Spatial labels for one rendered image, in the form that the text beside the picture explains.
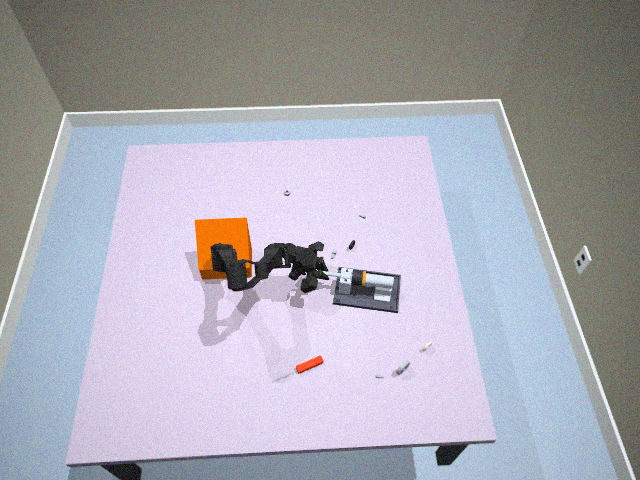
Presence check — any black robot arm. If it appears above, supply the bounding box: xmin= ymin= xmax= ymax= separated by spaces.
xmin=211 ymin=243 xmax=315 ymax=292

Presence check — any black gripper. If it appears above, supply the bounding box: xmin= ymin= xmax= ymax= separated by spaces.
xmin=293 ymin=241 xmax=330 ymax=293

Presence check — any red-handled screwdriver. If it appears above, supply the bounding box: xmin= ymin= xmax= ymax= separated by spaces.
xmin=272 ymin=355 xmax=324 ymax=383

